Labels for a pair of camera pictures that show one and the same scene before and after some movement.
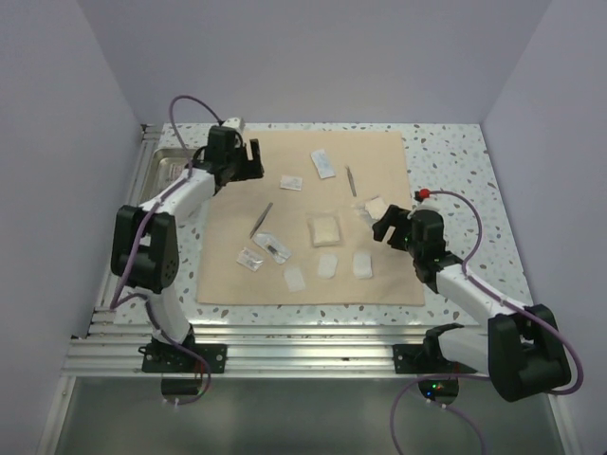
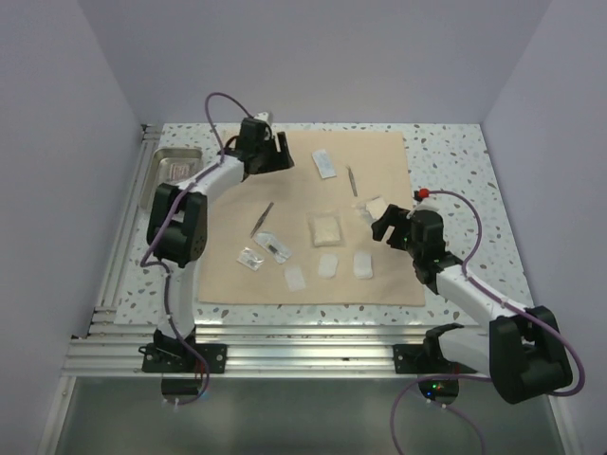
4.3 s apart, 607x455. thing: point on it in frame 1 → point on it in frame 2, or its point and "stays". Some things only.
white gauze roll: x=295 y=279 stays
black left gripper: x=251 y=169 → x=280 y=160
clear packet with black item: x=275 y=249 stays
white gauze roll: x=362 y=265 stays
